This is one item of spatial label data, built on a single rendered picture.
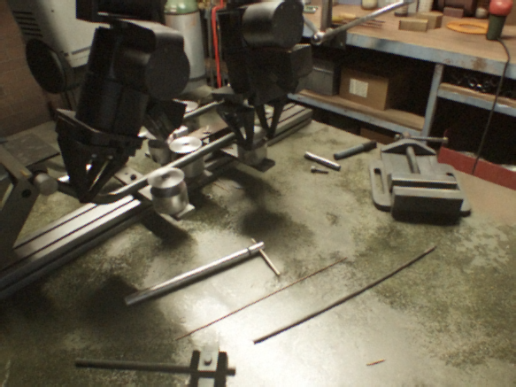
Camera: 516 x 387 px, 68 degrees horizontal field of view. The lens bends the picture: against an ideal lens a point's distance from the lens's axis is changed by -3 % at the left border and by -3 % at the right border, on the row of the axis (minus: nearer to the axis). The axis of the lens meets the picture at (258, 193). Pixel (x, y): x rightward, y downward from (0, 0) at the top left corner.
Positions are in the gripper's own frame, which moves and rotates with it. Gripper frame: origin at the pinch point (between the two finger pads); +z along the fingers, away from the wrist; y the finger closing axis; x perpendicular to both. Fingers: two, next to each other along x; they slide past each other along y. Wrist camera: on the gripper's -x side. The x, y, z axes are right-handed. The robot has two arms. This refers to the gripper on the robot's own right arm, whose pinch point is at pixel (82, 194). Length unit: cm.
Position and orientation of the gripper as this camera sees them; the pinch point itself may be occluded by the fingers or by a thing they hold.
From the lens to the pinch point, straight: 52.8
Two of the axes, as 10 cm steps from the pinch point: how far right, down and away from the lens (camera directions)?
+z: -3.1, 9.3, 2.1
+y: -7.3, -3.8, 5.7
